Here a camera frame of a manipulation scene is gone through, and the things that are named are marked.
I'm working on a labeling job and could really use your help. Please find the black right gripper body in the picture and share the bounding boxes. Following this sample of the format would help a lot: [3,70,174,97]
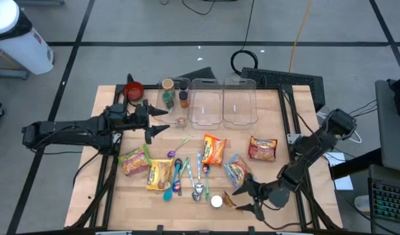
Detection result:
[251,181,270,221]

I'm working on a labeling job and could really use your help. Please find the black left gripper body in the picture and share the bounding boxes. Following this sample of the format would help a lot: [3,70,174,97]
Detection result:
[124,99,154,144]

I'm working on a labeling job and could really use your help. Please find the spice jar with green lid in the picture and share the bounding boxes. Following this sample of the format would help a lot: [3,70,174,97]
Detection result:
[162,91,176,110]

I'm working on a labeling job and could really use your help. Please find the blue ramen packet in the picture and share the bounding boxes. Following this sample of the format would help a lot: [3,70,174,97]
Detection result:
[223,153,253,190]

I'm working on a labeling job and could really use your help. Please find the taco seasoning mix packet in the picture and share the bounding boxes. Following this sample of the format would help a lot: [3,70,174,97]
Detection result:
[222,190,237,208]

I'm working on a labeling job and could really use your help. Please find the purple-bowled spoon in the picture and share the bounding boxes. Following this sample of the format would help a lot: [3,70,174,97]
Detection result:
[167,138,190,159]

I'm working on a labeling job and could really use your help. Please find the spice jar with tan lid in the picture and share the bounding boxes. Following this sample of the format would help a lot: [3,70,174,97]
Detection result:
[161,78,176,92]

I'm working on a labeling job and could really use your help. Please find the orange spice jar black lid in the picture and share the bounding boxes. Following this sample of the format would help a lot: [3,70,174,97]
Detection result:
[178,90,190,109]

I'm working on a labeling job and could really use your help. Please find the bagel seasoning jar white lid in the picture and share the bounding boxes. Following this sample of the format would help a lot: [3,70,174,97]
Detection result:
[210,195,224,209]

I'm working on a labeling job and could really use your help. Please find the pink and green ramen packet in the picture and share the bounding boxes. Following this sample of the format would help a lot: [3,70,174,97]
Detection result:
[117,144,153,177]

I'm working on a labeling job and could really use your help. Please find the dark-bowled spoon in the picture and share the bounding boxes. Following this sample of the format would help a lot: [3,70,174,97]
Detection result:
[174,158,184,196]

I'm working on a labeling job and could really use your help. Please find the red ramen packet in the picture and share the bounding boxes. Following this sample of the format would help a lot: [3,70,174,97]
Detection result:
[248,135,278,163]

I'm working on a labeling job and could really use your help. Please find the yellow ramen packet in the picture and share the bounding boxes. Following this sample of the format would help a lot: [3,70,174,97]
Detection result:
[146,159,174,192]

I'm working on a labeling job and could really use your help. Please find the iridescent spoon green handle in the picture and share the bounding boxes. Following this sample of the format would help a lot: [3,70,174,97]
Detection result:
[171,157,190,193]
[202,163,211,202]

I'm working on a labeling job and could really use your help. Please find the silver spoon blue handle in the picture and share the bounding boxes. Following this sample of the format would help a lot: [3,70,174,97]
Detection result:
[194,151,205,194]

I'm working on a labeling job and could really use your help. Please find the orange ramen packet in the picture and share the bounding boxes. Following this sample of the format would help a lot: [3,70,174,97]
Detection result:
[201,133,227,167]

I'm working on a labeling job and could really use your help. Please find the teal spoon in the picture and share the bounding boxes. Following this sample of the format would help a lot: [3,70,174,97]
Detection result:
[163,163,182,202]

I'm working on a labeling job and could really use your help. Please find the clear plastic bin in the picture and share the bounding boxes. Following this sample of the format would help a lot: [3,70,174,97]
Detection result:
[188,78,225,131]
[222,77,259,129]
[154,77,192,129]

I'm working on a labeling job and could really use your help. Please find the red bowl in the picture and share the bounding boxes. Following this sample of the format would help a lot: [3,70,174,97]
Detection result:
[122,81,145,102]

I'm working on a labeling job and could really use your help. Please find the black wedge panel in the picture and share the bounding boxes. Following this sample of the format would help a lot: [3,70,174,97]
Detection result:
[178,66,218,82]

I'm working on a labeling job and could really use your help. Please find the silver mounting plate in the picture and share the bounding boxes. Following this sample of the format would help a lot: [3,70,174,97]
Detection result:
[286,133,301,146]

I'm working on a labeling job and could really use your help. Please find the white paper sheet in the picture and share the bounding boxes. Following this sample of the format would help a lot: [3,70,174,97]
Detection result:
[324,151,355,191]

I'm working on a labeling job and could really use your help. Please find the white computer mouse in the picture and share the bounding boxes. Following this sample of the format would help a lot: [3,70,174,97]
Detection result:
[353,194,371,213]

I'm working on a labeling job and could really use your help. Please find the backlit black keyboard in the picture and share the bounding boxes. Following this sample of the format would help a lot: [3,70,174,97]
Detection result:
[368,178,400,226]

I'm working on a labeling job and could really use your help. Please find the grey metal floor stand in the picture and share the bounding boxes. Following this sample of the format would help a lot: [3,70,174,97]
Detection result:
[0,45,30,81]

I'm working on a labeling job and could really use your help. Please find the white trash can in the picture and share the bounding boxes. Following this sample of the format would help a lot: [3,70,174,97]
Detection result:
[0,0,55,76]

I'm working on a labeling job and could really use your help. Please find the black coiled cable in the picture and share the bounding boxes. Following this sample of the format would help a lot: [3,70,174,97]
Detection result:
[230,0,259,76]

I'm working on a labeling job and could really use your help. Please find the yellow cable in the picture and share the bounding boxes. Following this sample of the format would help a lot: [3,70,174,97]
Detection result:
[288,0,314,73]

